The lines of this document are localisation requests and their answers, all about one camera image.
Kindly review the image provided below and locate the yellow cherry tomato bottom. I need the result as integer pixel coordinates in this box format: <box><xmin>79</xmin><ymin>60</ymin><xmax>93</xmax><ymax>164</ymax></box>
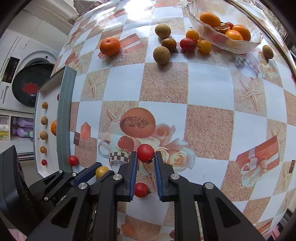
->
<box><xmin>95</xmin><ymin>166</ymin><xmax>109</xmax><ymax>179</ymax></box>

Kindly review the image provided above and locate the small red cherry tomato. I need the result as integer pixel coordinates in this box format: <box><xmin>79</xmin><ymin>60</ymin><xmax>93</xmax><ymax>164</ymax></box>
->
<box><xmin>41</xmin><ymin>159</ymin><xmax>47</xmax><ymax>166</ymax></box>

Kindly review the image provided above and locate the yellow cherry tomato lone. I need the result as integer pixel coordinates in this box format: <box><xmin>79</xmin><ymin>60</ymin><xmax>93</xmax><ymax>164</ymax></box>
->
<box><xmin>40</xmin><ymin>146</ymin><xmax>47</xmax><ymax>154</ymax></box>

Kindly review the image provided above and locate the orange tangerine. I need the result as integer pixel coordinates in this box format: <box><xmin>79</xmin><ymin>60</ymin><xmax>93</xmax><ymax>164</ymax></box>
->
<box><xmin>99</xmin><ymin>37</ymin><xmax>120</xmax><ymax>57</ymax></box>
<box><xmin>51</xmin><ymin>120</ymin><xmax>57</xmax><ymax>136</ymax></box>

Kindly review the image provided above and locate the purple detergent bottle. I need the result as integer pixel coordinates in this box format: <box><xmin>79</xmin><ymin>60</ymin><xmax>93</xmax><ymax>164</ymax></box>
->
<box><xmin>12</xmin><ymin>117</ymin><xmax>34</xmax><ymax>138</ymax></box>

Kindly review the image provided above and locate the white tray with green rim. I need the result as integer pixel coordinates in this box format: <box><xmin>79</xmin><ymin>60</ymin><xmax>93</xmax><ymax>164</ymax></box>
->
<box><xmin>33</xmin><ymin>66</ymin><xmax>76</xmax><ymax>177</ymax></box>

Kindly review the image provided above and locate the white washing machine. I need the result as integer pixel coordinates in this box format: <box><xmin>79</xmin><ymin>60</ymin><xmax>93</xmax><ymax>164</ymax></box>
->
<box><xmin>1</xmin><ymin>30</ymin><xmax>58</xmax><ymax>113</ymax></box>

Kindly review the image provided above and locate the green-brown longan lower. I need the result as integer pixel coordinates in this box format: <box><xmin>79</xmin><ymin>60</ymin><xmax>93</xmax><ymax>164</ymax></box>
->
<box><xmin>153</xmin><ymin>46</ymin><xmax>171</xmax><ymax>65</ymax></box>

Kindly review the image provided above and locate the green-brown longan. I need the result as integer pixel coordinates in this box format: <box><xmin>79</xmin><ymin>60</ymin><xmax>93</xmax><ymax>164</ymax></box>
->
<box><xmin>155</xmin><ymin>24</ymin><xmax>171</xmax><ymax>39</ymax></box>
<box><xmin>153</xmin><ymin>46</ymin><xmax>171</xmax><ymax>65</ymax></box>

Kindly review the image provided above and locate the brown longan middle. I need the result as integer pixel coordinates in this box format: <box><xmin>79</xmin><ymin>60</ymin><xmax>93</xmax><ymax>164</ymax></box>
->
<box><xmin>161</xmin><ymin>38</ymin><xmax>177</xmax><ymax>53</ymax></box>

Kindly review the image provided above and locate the green-brown longan top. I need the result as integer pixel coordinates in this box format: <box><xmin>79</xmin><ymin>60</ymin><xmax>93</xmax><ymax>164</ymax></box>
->
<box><xmin>155</xmin><ymin>24</ymin><xmax>171</xmax><ymax>39</ymax></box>

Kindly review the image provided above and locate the crumpled white cloth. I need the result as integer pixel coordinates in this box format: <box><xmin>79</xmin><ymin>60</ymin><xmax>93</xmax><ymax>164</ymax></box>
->
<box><xmin>67</xmin><ymin>0</ymin><xmax>108</xmax><ymax>25</ymax></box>

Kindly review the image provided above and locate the yellow cherry tomato cluster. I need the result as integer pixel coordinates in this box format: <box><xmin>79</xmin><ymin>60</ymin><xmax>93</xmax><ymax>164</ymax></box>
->
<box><xmin>197</xmin><ymin>40</ymin><xmax>212</xmax><ymax>54</ymax></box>

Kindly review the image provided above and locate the yellow cherry tomato upper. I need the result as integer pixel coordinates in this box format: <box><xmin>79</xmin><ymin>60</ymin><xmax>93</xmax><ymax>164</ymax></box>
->
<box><xmin>186</xmin><ymin>29</ymin><xmax>200</xmax><ymax>43</ymax></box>

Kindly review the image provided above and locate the orange in bowl front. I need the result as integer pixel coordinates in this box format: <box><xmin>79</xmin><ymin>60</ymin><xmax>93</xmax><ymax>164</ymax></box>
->
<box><xmin>225</xmin><ymin>30</ymin><xmax>243</xmax><ymax>41</ymax></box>

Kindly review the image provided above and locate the orange in bowl right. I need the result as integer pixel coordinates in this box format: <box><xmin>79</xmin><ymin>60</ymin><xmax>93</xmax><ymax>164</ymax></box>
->
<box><xmin>232</xmin><ymin>25</ymin><xmax>251</xmax><ymax>41</ymax></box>

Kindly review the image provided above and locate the large orange in bowl left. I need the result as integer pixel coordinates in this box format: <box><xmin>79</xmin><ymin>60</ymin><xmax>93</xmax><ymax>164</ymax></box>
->
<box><xmin>199</xmin><ymin>12</ymin><xmax>221</xmax><ymax>27</ymax></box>

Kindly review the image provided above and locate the clear glass fruit bowl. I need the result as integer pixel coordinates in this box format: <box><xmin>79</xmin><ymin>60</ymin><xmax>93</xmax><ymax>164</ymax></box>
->
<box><xmin>184</xmin><ymin>1</ymin><xmax>263</xmax><ymax>54</ymax></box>

